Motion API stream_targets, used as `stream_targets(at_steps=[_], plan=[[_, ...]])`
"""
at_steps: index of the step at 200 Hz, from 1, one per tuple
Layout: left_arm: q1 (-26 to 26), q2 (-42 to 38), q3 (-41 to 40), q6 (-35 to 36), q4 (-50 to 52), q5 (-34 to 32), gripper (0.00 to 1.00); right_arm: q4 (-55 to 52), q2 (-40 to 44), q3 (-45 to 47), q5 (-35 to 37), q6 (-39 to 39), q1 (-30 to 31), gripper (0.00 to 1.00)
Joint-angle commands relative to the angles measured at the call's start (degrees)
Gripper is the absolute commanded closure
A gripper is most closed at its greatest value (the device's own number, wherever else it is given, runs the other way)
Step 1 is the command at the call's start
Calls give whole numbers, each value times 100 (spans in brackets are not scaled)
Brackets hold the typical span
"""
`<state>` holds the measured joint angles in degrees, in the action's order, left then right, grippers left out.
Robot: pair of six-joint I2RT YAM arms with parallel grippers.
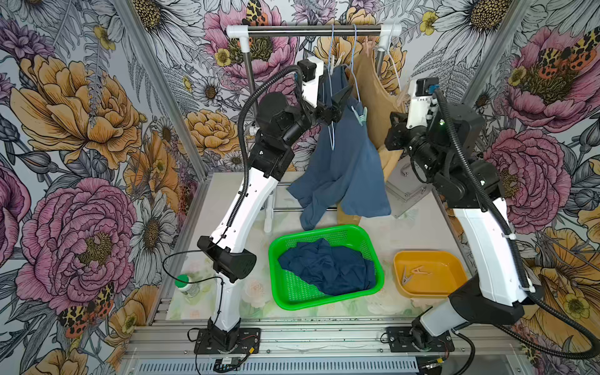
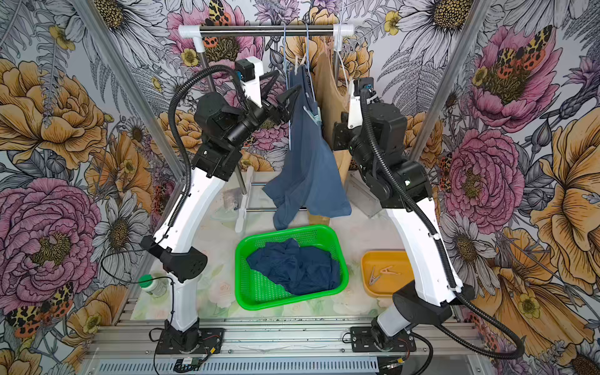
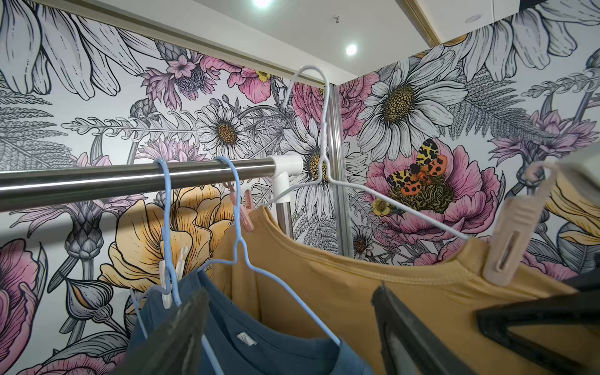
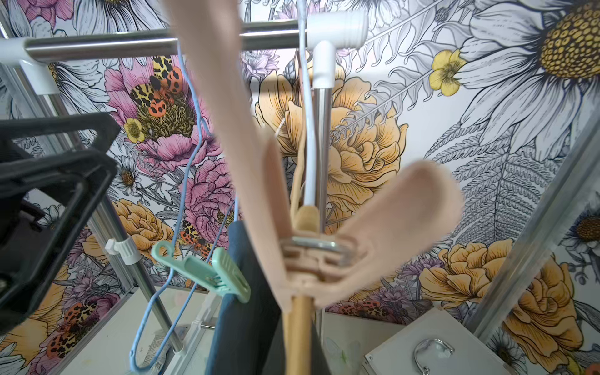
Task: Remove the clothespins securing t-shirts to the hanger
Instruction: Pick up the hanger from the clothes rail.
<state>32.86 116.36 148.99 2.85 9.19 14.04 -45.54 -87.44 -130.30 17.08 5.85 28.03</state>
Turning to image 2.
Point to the light blue t-shirt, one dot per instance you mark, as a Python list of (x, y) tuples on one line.
[(310, 176)]

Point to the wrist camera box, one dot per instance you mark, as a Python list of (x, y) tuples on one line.
[(355, 118), (249, 71)]

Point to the green capped bottle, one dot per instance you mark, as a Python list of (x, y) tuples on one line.
[(153, 286)]

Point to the teal plastic clothespin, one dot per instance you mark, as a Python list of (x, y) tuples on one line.
[(314, 116)]

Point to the dark blue t-shirt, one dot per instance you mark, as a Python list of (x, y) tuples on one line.
[(299, 270)]

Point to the yellow plastic tray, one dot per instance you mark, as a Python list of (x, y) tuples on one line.
[(387, 285)]

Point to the crumpled plastic packet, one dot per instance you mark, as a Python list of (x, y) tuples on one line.
[(231, 202)]

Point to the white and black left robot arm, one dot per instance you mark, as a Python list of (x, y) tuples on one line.
[(225, 129)]

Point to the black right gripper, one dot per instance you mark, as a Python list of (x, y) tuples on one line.
[(339, 137)]

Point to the tan tank top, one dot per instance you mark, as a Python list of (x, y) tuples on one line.
[(332, 103)]

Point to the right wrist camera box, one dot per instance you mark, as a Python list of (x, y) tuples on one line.
[(355, 118)]

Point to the green perforated plastic basket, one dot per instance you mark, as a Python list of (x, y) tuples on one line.
[(254, 291)]

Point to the silver metal case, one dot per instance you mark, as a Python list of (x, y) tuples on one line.
[(361, 197)]

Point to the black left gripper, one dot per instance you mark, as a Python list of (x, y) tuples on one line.
[(283, 112)]

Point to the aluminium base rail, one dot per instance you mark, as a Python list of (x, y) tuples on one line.
[(306, 345)]

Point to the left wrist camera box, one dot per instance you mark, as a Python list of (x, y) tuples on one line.
[(249, 71)]

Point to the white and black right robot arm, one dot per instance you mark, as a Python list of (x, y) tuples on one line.
[(372, 131)]

